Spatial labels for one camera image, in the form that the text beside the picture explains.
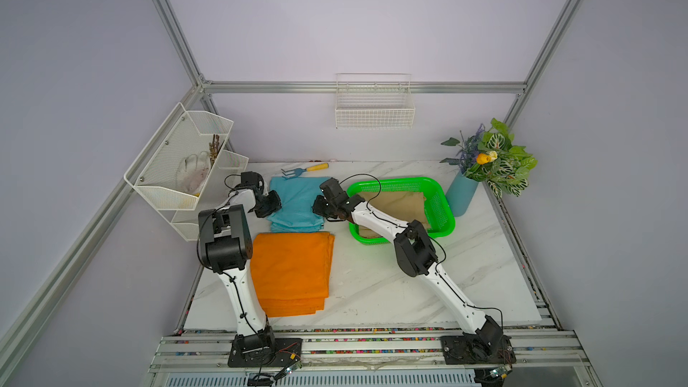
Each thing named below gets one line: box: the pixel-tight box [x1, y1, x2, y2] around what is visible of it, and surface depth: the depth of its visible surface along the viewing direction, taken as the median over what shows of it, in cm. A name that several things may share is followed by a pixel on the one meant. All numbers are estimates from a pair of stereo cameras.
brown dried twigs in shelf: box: [208, 134, 221, 166], surface depth 83 cm
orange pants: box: [249, 232, 336, 319], surface depth 90 cm
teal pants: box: [266, 176, 331, 233], surface depth 102 cm
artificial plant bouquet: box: [438, 118, 539, 199], surface depth 79 cm
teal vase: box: [446, 170, 479, 217], surface depth 97 cm
